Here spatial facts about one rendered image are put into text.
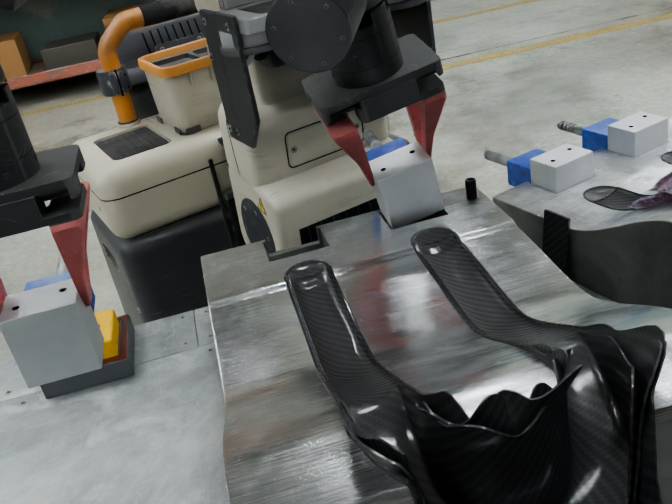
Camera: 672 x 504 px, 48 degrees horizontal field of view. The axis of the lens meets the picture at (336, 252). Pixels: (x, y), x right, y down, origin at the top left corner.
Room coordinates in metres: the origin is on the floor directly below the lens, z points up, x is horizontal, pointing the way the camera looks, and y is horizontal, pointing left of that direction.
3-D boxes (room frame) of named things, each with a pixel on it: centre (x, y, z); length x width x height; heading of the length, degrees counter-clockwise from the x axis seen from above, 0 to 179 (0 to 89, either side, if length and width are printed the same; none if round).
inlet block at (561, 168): (0.73, -0.22, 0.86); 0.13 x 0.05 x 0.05; 25
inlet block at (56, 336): (0.49, 0.20, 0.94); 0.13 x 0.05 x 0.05; 8
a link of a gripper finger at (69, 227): (0.46, 0.19, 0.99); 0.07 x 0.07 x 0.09; 8
